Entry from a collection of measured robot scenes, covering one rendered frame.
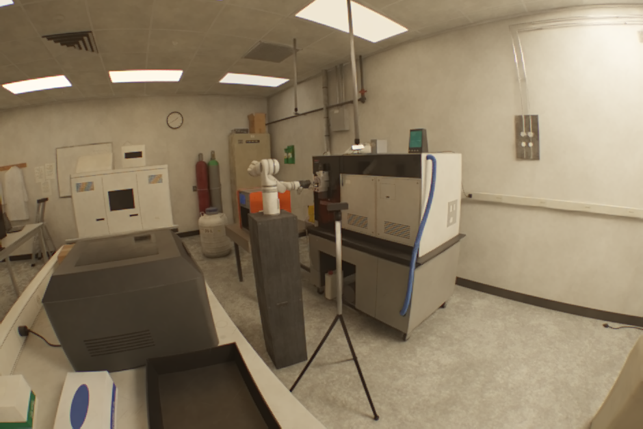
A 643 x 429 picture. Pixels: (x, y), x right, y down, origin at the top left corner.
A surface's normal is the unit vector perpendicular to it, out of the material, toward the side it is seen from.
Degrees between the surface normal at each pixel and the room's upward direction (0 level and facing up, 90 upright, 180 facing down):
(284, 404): 0
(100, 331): 90
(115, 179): 90
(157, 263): 58
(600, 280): 90
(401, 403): 0
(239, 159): 90
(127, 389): 0
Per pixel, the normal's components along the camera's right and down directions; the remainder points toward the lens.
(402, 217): -0.79, 0.11
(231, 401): -0.04, -0.99
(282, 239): 0.47, 0.09
